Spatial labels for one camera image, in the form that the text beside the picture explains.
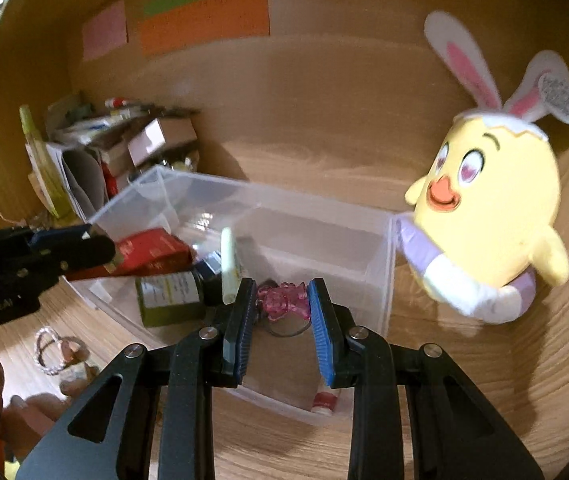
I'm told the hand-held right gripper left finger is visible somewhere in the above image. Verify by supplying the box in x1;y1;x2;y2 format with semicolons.
14;277;258;480

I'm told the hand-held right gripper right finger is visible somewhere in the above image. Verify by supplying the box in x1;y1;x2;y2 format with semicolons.
307;277;547;480

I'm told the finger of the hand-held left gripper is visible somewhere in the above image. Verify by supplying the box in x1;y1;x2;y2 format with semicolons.
0;223;96;257
17;234;116;287

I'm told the beige lipstick tube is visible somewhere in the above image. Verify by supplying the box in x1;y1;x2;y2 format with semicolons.
311;375;340;415

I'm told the pale green stick tube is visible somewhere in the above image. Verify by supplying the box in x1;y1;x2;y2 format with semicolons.
219;227;242;306

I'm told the red snack packet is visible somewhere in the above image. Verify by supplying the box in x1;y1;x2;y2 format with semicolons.
67;227;198;281

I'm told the dark green bottle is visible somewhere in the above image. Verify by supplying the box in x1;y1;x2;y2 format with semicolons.
134;269;238;328

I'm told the clear plastic storage bin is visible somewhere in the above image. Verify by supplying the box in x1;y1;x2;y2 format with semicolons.
84;166;397;428

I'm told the yellow-green spray bottle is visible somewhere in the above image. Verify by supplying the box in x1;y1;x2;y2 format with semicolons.
18;105;78;223

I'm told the red box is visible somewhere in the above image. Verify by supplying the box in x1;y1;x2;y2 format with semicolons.
99;160;118;201

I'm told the clutter pile of boxes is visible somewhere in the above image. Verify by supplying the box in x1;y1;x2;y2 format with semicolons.
47;100;200;148

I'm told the pink cardboard box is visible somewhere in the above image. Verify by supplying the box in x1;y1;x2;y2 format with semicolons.
127;117;199;168

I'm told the pink sticky note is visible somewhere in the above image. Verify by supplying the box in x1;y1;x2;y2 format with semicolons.
82;0;129;62

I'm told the yellow chick plush toy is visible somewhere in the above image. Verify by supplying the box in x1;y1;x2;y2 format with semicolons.
395;10;569;323

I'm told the orange sticky note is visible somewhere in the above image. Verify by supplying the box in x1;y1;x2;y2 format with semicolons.
139;0;270;57

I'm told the beaded hair tie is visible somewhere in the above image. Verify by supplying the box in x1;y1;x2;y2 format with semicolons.
34;327;88;375

